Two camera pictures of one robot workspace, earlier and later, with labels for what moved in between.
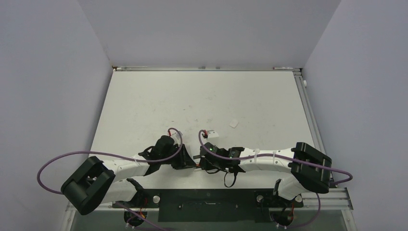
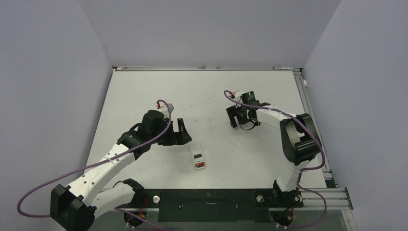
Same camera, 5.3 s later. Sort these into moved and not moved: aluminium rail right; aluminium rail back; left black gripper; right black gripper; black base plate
Moved: right black gripper; left black gripper
Not moved: aluminium rail right; aluminium rail back; black base plate
